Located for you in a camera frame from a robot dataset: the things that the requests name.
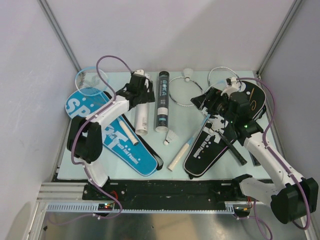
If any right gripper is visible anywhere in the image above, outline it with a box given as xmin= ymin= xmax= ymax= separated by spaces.
xmin=191 ymin=86 xmax=236 ymax=123

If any white shuttlecock tube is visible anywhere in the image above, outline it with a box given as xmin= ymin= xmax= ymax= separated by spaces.
xmin=134 ymin=72 xmax=152 ymax=136

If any black shuttlecock tube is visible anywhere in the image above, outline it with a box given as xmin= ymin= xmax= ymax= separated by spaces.
xmin=155 ymin=71 xmax=170 ymax=133

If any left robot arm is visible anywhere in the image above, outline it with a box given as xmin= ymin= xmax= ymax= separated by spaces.
xmin=67 ymin=70 xmax=162 ymax=200

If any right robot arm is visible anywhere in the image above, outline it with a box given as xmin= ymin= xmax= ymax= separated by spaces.
xmin=190 ymin=87 xmax=319 ymax=226

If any white racket centre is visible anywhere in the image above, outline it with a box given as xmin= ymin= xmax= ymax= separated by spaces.
xmin=169 ymin=76 xmax=204 ymax=108

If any white racket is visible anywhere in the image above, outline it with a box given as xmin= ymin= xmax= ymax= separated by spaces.
xmin=169 ymin=76 xmax=204 ymax=108
xmin=207 ymin=66 xmax=247 ymax=166

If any white racket right rear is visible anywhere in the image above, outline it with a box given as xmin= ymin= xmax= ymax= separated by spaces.
xmin=207 ymin=66 xmax=247 ymax=166

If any shuttlecock at back right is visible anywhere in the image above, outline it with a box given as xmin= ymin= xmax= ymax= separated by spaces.
xmin=182 ymin=68 xmax=194 ymax=82

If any light green table mat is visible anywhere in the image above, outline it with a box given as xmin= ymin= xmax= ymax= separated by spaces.
xmin=56 ymin=70 xmax=287 ymax=181

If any black racket cover front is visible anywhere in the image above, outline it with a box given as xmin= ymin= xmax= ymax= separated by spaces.
xmin=183 ymin=116 xmax=237 ymax=180

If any shuttlecock at table centre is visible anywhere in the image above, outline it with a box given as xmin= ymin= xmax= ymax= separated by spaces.
xmin=163 ymin=129 xmax=178 ymax=146

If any blue racket cover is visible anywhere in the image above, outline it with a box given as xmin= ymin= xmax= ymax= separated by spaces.
xmin=65 ymin=91 xmax=163 ymax=178

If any black racket cover gold script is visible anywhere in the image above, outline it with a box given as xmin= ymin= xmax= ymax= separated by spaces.
xmin=238 ymin=80 xmax=266 ymax=120

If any light blue racket left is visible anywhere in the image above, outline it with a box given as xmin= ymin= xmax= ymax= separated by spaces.
xmin=74 ymin=66 xmax=140 ymax=146

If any light blue racket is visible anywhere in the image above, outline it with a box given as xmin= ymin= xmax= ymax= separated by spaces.
xmin=74 ymin=66 xmax=140 ymax=146
xmin=166 ymin=79 xmax=242 ymax=172

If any light blue racket right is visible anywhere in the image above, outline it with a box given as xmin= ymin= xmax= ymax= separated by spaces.
xmin=166 ymin=79 xmax=242 ymax=172

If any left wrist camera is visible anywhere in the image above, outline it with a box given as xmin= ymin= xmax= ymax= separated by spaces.
xmin=132 ymin=69 xmax=145 ymax=76

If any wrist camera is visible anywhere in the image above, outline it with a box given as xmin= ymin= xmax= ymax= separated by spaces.
xmin=223 ymin=77 xmax=242 ymax=96
xmin=132 ymin=69 xmax=145 ymax=76

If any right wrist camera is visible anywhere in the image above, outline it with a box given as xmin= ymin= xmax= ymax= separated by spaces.
xmin=223 ymin=77 xmax=242 ymax=96

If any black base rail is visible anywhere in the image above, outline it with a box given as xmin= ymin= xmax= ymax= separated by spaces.
xmin=40 ymin=179 xmax=254 ymax=214

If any right aluminium frame post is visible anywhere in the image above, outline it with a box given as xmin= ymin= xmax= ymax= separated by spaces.
xmin=255 ymin=0 xmax=305 ymax=77

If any aluminium frame post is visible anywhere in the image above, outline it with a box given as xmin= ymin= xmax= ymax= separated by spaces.
xmin=37 ymin=0 xmax=82 ymax=72
xmin=255 ymin=0 xmax=305 ymax=77

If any left aluminium frame post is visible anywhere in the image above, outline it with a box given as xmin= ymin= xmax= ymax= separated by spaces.
xmin=37 ymin=0 xmax=82 ymax=72

